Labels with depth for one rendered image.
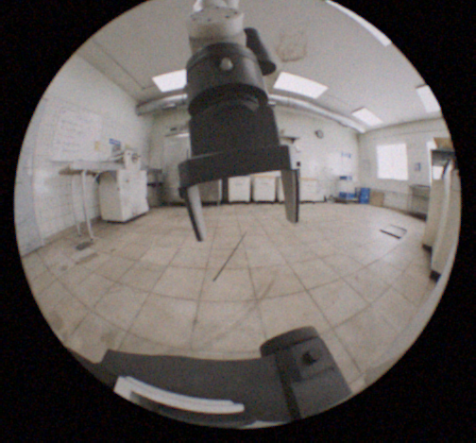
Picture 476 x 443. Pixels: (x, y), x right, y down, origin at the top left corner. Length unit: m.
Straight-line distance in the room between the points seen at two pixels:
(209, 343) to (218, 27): 0.78
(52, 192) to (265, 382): 2.77
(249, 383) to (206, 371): 0.11
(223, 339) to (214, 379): 0.27
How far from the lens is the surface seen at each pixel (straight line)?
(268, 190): 3.38
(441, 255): 1.55
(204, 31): 0.19
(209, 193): 3.01
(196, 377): 0.44
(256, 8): 2.52
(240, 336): 0.65
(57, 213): 2.69
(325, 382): 0.45
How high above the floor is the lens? 0.59
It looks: 10 degrees down
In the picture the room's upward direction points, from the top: straight up
